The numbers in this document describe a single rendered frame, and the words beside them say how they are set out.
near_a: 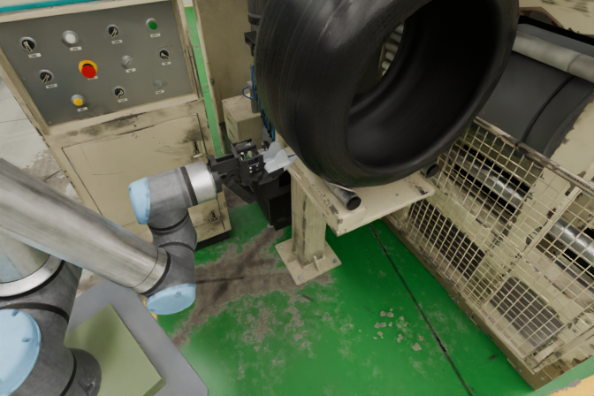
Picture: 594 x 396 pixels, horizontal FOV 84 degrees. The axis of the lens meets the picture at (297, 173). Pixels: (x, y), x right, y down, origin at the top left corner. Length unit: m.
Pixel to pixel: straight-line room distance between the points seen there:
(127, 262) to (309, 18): 0.52
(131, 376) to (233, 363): 0.69
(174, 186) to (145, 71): 0.69
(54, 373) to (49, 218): 0.42
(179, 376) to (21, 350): 0.37
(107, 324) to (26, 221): 0.59
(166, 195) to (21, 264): 0.33
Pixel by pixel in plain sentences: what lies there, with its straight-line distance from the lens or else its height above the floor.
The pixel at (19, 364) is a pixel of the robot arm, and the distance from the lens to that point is 0.86.
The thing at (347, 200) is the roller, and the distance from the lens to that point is 0.88.
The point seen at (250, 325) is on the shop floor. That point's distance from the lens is 1.70.
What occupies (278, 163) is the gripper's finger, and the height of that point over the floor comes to 1.04.
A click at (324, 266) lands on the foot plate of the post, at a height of 0.01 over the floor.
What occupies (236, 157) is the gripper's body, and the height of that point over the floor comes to 1.09.
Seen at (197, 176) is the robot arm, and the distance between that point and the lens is 0.72.
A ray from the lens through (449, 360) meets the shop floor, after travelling 1.76.
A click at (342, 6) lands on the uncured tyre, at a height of 1.39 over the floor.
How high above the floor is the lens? 1.55
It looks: 43 degrees down
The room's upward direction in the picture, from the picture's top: straight up
